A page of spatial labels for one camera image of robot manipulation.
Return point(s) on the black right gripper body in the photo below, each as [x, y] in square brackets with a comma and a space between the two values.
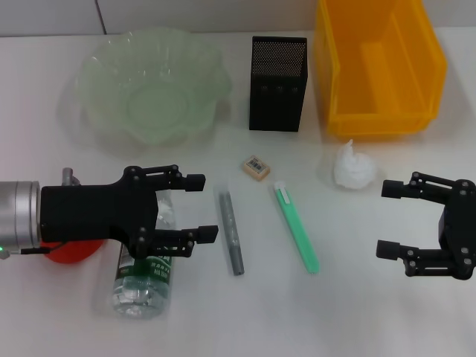
[461, 230]

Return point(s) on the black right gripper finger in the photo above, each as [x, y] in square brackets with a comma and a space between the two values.
[386, 249]
[392, 189]

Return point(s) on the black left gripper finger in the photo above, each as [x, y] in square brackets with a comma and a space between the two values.
[208, 234]
[195, 182]

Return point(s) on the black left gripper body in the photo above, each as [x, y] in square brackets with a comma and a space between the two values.
[96, 212]

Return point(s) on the grey pen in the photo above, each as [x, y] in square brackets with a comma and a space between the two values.
[230, 230]

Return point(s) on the white paper ball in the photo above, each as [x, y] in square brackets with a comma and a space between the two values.
[353, 169]

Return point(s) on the red-orange fruit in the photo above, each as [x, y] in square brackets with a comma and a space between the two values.
[70, 253]

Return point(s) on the beige eraser with barcode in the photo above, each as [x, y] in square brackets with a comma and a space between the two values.
[256, 167]

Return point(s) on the clear bottle with green label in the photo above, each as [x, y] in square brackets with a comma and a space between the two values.
[143, 286]

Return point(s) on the green pen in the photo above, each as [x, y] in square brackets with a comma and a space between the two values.
[297, 230]

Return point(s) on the pale green glass fruit plate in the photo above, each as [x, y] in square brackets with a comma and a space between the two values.
[148, 104]

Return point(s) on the black mesh pen holder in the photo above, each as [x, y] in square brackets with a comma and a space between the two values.
[277, 93]

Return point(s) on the yellow plastic bin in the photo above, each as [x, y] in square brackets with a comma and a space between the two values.
[379, 74]

